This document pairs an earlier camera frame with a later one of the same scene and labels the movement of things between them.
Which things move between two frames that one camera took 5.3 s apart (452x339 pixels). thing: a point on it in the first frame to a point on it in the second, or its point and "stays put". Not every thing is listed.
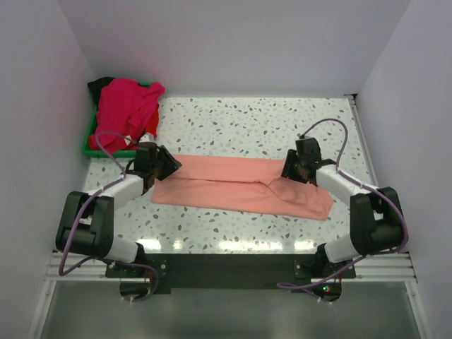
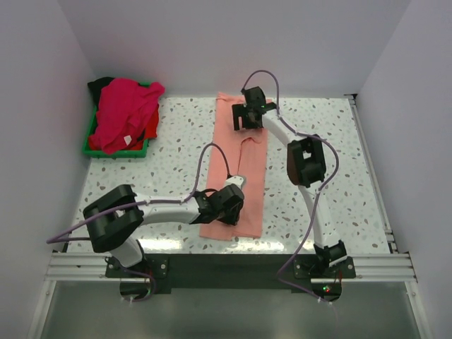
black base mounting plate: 228,273 stays put
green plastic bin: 87,152 stays put
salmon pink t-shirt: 246,185 to 232,152
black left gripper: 171,164 to 234,217
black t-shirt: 95,87 stays put
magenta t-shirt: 124,109 stays put
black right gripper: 287,171 to 239,110
